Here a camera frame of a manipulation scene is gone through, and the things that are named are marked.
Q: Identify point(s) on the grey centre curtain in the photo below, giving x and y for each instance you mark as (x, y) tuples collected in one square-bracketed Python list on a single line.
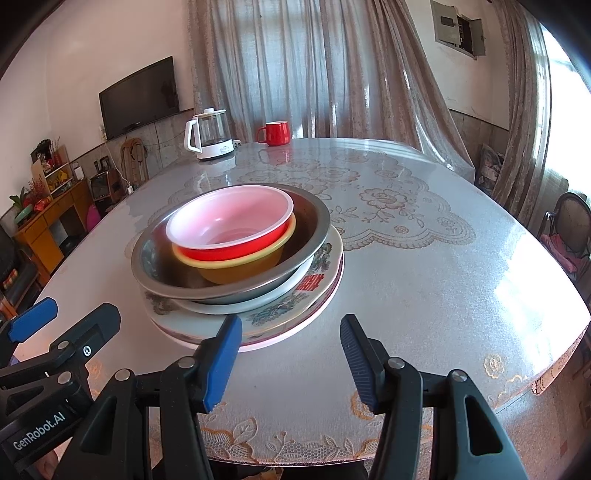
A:
[(339, 69)]

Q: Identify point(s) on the round back chair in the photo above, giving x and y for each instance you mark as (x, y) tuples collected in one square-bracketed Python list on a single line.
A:
[(565, 234)]

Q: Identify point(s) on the grey right curtain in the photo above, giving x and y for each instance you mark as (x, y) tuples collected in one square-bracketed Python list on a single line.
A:
[(519, 185)]

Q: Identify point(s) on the white glass electric kettle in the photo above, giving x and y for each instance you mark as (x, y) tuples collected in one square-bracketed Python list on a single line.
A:
[(207, 135)]

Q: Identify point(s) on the red mug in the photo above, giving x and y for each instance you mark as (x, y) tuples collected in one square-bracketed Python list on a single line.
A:
[(274, 133)]

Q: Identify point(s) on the black leather sofa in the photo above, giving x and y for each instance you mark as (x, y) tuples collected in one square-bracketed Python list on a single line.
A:
[(19, 278)]

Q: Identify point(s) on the orange wooden desk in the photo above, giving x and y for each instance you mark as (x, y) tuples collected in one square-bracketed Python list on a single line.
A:
[(69, 210)]

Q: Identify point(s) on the yellow plastic bowl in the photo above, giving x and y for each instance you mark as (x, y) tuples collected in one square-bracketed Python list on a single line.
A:
[(241, 268)]

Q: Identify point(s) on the purple floral rim plate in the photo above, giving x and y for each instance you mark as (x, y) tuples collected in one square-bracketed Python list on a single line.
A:
[(263, 327)]

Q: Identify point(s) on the grey curtain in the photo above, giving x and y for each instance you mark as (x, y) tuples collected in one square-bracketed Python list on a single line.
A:
[(339, 69), (519, 185)]

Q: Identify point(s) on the black wall television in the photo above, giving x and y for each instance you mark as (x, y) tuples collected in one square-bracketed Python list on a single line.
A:
[(141, 98)]

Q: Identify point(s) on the wall electrical panel box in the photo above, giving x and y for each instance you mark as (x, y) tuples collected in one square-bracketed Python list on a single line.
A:
[(457, 31)]

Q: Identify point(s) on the red plastic bowl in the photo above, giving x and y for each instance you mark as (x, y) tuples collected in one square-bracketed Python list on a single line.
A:
[(230, 223)]

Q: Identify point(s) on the small shelf with items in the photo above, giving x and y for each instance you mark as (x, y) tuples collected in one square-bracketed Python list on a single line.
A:
[(51, 168)]

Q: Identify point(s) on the white plate red characters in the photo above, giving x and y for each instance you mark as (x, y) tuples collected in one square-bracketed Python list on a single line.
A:
[(327, 257)]

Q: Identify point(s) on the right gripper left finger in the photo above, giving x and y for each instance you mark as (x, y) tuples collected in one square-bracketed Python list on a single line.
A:
[(112, 442)]

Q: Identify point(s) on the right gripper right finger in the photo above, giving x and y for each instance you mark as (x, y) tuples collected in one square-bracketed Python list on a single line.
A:
[(469, 442)]

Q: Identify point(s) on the white plate pink roses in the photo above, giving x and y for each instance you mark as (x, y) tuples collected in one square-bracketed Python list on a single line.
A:
[(240, 307)]

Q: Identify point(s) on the wooden chair by wall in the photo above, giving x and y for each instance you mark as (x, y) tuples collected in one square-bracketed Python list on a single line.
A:
[(133, 168)]

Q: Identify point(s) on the stainless steel bowl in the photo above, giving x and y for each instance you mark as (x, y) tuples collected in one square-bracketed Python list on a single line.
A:
[(156, 270)]

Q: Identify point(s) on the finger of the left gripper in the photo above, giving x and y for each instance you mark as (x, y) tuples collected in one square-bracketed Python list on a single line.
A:
[(74, 348), (23, 326)]

